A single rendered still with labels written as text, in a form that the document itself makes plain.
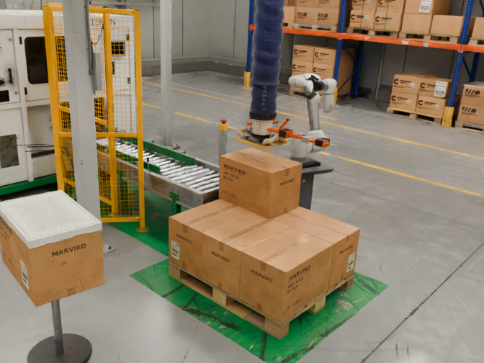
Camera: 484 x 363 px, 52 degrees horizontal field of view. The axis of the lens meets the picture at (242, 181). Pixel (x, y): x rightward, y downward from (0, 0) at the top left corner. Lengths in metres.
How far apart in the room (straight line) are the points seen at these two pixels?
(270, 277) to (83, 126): 2.00
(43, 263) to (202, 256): 1.45
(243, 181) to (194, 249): 0.73
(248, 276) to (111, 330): 1.04
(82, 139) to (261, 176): 1.52
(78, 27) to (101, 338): 2.33
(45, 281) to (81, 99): 1.83
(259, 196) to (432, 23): 7.57
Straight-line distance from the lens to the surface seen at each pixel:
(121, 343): 3.66
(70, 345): 3.65
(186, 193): 4.57
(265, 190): 4.07
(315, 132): 4.89
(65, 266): 2.94
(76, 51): 4.23
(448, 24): 10.94
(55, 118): 4.81
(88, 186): 4.51
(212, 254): 3.84
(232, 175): 4.29
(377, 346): 3.79
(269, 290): 3.54
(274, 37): 4.01
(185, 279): 4.25
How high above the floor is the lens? 2.24
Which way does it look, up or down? 20 degrees down
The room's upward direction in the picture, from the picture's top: 3 degrees clockwise
